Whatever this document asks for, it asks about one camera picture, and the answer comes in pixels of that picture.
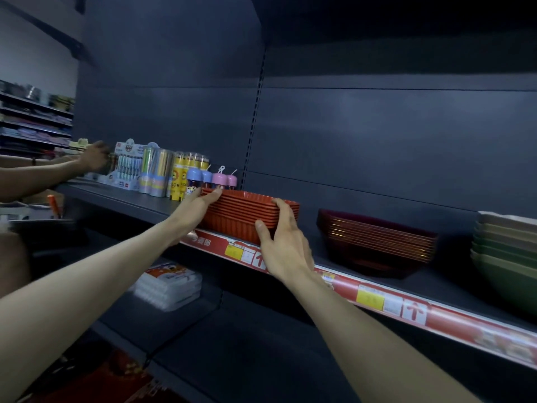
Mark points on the dark grey shelf unit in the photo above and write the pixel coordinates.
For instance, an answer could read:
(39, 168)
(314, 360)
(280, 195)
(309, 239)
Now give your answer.
(377, 142)

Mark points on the yellow crayon tube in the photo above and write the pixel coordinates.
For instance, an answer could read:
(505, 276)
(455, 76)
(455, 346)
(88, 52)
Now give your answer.
(188, 160)
(177, 178)
(203, 162)

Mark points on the stack of green beige bowls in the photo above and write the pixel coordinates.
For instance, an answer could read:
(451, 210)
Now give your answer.
(507, 255)

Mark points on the pen display box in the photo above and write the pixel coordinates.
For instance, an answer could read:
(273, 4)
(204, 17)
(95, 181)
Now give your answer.
(128, 165)

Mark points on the person's right hand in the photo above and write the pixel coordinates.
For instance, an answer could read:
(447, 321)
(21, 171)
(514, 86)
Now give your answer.
(287, 251)

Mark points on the stack of orange plastic baskets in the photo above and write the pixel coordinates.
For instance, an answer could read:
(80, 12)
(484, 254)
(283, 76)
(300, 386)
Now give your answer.
(243, 216)

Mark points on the stack of white packets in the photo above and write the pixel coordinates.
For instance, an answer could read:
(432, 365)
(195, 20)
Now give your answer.
(170, 285)

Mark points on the red shelf price rail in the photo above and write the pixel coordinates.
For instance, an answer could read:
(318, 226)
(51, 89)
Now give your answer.
(444, 321)

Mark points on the pink capped small bottle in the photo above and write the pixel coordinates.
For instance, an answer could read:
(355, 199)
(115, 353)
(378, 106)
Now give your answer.
(219, 179)
(232, 181)

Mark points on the person's left forearm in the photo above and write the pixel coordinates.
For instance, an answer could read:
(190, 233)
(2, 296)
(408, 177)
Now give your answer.
(84, 281)

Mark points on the pale yellow packet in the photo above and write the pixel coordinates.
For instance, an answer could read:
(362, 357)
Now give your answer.
(79, 143)

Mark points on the blue capped small bottle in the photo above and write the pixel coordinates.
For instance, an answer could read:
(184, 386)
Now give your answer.
(194, 177)
(207, 178)

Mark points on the another person's forearm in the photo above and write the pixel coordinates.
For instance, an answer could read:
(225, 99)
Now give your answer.
(37, 178)

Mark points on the person's left fingers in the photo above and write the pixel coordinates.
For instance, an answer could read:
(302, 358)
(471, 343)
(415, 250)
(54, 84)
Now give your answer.
(209, 197)

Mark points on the background store shelves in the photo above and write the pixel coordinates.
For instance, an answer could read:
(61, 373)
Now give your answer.
(33, 121)

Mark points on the stack of dark red baskets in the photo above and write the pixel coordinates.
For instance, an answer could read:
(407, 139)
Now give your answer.
(373, 243)

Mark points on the person's right forearm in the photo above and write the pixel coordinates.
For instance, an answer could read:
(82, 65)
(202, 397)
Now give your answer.
(369, 344)

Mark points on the person's left hand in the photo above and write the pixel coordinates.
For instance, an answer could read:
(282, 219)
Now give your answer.
(188, 214)

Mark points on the person's right thumb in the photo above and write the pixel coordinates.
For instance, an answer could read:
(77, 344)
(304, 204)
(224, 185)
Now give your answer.
(263, 234)

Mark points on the red printed bag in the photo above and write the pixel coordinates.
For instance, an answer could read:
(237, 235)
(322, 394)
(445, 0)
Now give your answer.
(105, 379)

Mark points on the clear pen tube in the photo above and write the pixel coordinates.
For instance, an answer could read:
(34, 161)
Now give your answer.
(162, 174)
(146, 169)

